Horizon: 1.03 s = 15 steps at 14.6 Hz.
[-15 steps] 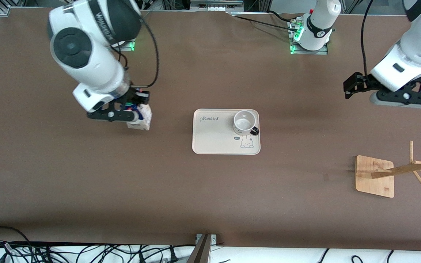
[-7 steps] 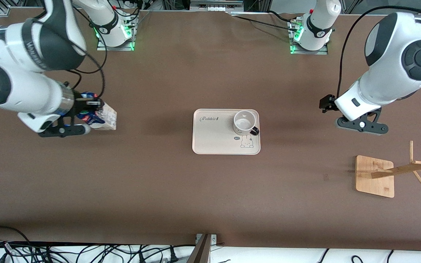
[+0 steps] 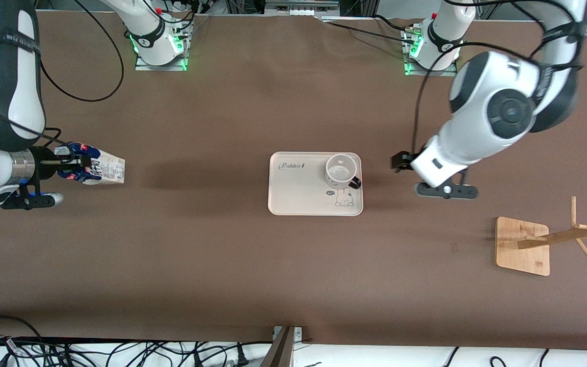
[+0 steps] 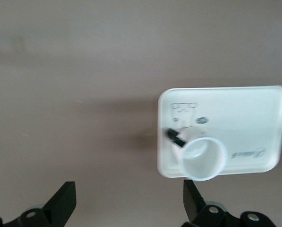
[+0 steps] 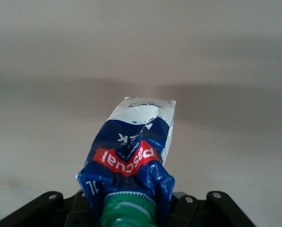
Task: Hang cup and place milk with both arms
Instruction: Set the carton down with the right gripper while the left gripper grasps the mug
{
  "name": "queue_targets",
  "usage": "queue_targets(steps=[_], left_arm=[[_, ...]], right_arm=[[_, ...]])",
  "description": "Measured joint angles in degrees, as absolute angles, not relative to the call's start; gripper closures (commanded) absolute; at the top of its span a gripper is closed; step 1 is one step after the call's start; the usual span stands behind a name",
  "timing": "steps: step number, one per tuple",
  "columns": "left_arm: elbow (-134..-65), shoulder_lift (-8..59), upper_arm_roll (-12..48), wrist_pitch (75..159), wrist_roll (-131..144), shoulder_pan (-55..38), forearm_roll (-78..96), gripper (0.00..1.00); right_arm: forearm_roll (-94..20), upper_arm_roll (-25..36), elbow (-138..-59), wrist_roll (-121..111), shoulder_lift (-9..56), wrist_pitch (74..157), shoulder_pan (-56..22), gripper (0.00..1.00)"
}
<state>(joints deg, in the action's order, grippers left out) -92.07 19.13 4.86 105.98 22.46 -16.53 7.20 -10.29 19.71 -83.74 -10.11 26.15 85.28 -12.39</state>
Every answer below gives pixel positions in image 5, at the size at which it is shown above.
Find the blue milk carton green cap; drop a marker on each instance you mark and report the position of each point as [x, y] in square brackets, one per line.
[131, 151]

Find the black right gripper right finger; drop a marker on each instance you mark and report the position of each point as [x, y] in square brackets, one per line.
[214, 210]

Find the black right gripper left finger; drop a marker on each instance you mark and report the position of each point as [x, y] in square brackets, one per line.
[48, 208]

